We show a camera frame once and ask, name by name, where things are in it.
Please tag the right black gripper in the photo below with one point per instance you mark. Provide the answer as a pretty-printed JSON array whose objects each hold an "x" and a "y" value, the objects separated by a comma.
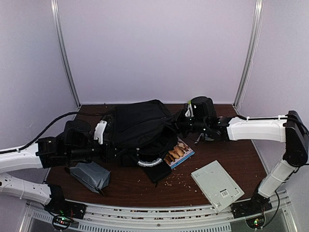
[{"x": 185, "y": 134}]

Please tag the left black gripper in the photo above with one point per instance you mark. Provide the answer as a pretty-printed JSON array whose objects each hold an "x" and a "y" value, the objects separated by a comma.
[{"x": 108, "y": 155}]

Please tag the black student backpack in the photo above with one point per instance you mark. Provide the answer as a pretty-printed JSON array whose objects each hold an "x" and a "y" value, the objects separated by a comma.
[{"x": 142, "y": 131}]

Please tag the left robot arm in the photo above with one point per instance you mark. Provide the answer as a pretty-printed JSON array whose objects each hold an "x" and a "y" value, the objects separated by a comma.
[{"x": 74, "y": 145}]

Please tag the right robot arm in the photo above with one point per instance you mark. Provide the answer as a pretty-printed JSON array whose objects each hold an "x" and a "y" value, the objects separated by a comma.
[{"x": 287, "y": 129}]

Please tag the blue glasses case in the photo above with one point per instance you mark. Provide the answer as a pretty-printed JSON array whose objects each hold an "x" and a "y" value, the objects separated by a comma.
[{"x": 200, "y": 139}]

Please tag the grey pencil pouch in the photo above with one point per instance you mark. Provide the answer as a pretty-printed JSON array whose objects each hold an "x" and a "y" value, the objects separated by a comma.
[{"x": 91, "y": 175}]

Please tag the dog picture book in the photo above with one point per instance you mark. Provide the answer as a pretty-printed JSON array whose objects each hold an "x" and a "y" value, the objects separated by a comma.
[{"x": 179, "y": 154}]

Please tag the black zip pouch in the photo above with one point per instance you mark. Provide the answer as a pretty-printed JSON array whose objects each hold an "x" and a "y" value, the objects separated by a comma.
[{"x": 158, "y": 172}]

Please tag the grey notebook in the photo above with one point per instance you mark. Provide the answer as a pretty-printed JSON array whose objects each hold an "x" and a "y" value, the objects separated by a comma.
[{"x": 217, "y": 185}]

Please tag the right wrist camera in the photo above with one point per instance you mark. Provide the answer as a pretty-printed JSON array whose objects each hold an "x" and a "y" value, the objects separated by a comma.
[{"x": 200, "y": 107}]

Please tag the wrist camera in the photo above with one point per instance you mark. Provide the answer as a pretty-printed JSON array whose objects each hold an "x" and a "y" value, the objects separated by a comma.
[
  {"x": 200, "y": 107},
  {"x": 99, "y": 131}
]

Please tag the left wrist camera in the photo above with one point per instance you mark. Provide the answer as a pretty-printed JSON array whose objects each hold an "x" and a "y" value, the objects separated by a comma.
[{"x": 99, "y": 131}]

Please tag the front aluminium rail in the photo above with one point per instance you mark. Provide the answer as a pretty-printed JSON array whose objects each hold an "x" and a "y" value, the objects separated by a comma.
[{"x": 200, "y": 218}]

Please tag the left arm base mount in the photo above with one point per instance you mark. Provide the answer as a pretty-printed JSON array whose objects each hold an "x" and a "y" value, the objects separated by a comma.
[{"x": 63, "y": 211}]

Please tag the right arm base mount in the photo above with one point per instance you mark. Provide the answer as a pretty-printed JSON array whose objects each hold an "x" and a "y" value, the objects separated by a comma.
[{"x": 253, "y": 210}]

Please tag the right aluminium frame post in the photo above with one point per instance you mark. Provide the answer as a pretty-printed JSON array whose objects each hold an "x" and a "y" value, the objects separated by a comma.
[{"x": 253, "y": 42}]

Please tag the aluminium frame post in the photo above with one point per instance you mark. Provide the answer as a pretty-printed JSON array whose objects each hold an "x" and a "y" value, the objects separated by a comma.
[
  {"x": 63, "y": 52},
  {"x": 253, "y": 42}
]

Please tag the left aluminium frame post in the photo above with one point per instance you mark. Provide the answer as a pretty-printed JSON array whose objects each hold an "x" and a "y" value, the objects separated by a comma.
[{"x": 63, "y": 52}]

